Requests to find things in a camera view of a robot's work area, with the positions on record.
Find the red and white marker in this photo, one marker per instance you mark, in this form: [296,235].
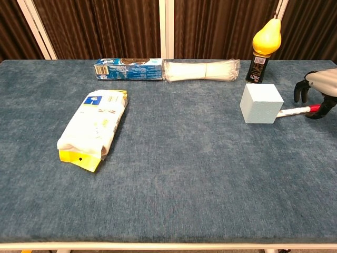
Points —
[295,111]

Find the light blue foam cube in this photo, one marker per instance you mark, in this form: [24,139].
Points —
[259,104]

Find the white and yellow snack bag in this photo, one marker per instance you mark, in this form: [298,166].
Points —
[93,126]

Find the white folding screen frame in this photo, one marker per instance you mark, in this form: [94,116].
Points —
[166,29]

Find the white table frame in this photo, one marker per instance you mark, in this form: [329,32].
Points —
[168,246]

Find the yellow pear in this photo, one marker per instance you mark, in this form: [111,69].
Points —
[267,38]

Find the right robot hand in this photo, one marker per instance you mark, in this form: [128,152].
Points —
[322,80]

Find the blue cookie box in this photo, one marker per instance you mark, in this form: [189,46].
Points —
[129,69]

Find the blue table cloth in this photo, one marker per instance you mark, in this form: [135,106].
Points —
[168,163]

